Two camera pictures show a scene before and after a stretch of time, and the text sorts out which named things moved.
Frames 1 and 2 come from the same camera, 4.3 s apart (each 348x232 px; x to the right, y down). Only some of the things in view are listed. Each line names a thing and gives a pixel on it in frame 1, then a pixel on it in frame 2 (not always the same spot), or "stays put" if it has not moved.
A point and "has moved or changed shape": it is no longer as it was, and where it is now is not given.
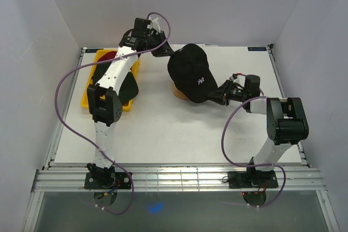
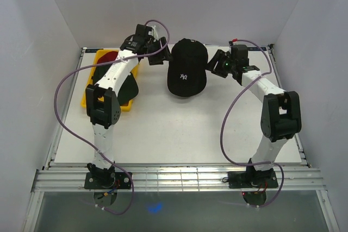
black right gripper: (221, 95) → (218, 57)
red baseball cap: (107, 55) stays put
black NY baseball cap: (189, 70) has moved or changed shape
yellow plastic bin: (127, 107) stays put
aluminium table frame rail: (71, 179) stays put
